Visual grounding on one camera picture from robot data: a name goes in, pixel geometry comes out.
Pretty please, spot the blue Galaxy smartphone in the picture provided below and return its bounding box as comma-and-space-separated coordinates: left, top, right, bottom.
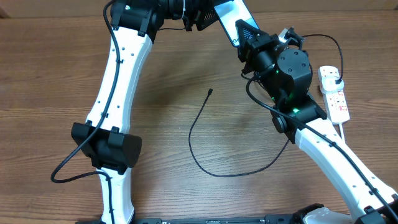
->
214, 0, 259, 48

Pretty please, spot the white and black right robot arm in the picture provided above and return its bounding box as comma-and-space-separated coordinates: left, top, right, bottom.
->
235, 19, 397, 223

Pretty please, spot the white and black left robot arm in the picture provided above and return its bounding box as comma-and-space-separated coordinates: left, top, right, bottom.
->
71, 1, 218, 223

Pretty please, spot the white charger plug adapter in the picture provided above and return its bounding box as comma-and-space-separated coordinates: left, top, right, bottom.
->
320, 78, 345, 94

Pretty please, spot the white power strip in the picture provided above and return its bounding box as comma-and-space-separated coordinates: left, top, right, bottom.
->
318, 65, 350, 124

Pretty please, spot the black charger cable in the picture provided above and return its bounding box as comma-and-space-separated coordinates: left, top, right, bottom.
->
188, 34, 345, 178

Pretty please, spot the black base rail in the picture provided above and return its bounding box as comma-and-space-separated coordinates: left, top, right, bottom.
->
133, 214, 295, 224

